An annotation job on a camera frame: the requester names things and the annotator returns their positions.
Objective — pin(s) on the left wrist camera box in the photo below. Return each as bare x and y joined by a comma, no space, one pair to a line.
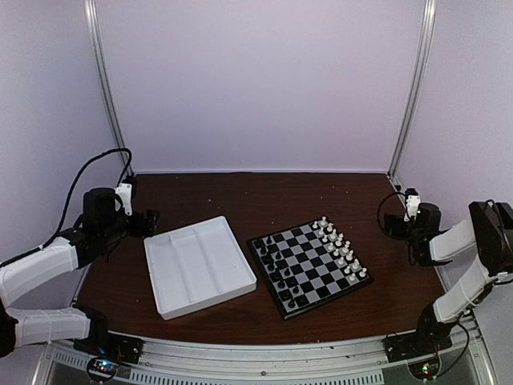
124,194

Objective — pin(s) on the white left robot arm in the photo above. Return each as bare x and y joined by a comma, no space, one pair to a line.
23,275

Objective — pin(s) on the white compartment tray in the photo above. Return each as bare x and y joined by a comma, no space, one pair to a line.
195,267

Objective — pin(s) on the left aluminium frame post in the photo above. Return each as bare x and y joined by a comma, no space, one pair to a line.
101,67

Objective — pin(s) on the front aluminium rail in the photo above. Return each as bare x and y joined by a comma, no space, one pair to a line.
355,361

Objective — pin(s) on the black knight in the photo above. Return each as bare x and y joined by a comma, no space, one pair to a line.
284,295

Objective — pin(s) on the circuit board with leds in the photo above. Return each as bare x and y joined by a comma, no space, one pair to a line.
424,370
101,370

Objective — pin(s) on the left circuit board with LEDs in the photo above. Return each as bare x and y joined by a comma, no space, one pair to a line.
101,370

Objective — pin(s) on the right circuit board with LEDs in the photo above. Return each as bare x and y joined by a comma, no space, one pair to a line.
424,370

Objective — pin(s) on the white rook far corner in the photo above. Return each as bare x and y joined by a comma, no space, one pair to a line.
322,221

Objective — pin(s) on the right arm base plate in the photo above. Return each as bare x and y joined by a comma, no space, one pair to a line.
407,346

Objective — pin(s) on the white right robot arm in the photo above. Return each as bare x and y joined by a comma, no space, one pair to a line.
484,237

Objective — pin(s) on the black and grey chessboard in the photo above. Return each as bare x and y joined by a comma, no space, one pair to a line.
319,277

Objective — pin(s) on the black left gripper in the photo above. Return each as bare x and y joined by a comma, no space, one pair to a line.
138,230

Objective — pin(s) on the right aluminium frame post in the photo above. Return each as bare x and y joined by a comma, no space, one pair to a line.
420,65

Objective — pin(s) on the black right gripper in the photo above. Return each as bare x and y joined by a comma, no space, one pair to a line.
388,221

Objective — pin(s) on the aluminium frame post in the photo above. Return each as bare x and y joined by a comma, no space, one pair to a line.
420,65
101,67

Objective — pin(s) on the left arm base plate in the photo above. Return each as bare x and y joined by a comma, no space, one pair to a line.
118,348

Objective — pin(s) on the black king piece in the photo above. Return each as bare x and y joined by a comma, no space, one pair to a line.
276,276

